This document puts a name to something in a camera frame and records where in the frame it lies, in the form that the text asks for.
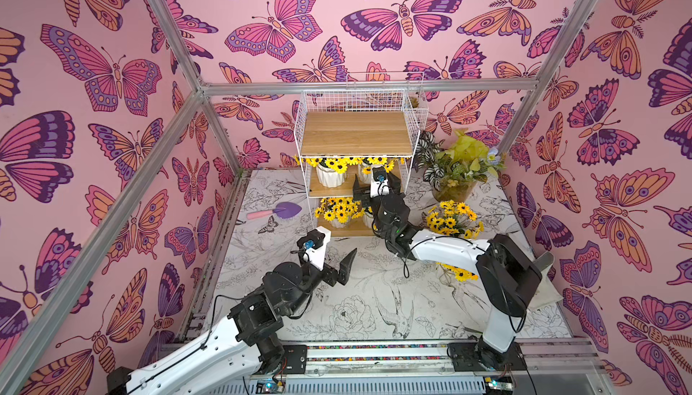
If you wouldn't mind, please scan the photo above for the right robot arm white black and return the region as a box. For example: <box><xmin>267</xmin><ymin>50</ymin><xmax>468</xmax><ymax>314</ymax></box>
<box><xmin>352</xmin><ymin>173</ymin><xmax>542</xmax><ymax>370</ymax></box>

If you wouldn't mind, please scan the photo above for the white wire shelf rack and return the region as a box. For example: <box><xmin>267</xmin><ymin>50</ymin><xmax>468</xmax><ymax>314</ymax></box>
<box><xmin>294</xmin><ymin>89</ymin><xmax>429</xmax><ymax>238</ymax></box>

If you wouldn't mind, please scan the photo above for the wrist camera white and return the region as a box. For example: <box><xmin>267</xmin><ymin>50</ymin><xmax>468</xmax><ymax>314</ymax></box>
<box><xmin>297</xmin><ymin>227</ymin><xmax>332</xmax><ymax>276</ymax></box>
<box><xmin>369</xmin><ymin>165</ymin><xmax>390</xmax><ymax>198</ymax></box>

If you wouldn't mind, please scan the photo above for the leafy plant in glass vase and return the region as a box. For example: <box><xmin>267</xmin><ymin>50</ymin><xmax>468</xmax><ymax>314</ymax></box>
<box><xmin>414</xmin><ymin>131</ymin><xmax>506</xmax><ymax>202</ymax></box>

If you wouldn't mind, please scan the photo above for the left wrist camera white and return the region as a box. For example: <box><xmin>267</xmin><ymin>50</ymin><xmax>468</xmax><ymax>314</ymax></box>
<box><xmin>297</xmin><ymin>227</ymin><xmax>332</xmax><ymax>276</ymax></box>

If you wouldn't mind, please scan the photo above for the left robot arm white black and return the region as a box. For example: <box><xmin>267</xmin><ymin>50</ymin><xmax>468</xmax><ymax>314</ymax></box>
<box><xmin>107</xmin><ymin>249</ymin><xmax>358</xmax><ymax>394</ymax></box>

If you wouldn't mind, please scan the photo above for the purple pink garden trowel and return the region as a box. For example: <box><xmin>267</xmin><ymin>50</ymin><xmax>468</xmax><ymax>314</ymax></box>
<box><xmin>247</xmin><ymin>201</ymin><xmax>302</xmax><ymax>220</ymax></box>

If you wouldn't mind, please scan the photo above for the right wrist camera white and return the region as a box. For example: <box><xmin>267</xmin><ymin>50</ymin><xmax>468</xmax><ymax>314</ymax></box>
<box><xmin>369</xmin><ymin>165</ymin><xmax>390</xmax><ymax>198</ymax></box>

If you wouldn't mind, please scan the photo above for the white grey gardening glove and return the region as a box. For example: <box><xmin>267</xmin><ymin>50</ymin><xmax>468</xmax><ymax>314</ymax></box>
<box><xmin>529</xmin><ymin>252</ymin><xmax>562</xmax><ymax>311</ymax></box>

